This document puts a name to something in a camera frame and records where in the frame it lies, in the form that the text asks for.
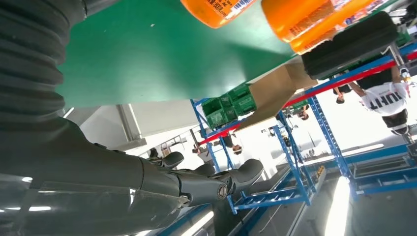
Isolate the red metal beam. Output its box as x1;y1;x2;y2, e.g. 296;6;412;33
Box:
199;52;417;146

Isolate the brown cardboard box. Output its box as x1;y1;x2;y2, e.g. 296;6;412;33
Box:
236;61;318;131

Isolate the green plastic crate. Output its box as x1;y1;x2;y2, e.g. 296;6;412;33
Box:
202;97;238;129
227;83;257;116

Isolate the blue metal shelving rack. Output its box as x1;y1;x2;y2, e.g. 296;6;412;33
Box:
190;42;417;216

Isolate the person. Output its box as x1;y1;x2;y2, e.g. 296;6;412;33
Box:
333;63;417;136
192;147;212;165
296;104;310;121
225;135;243;155

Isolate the black carrying case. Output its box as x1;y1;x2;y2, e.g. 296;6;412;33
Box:
301;11;400;81

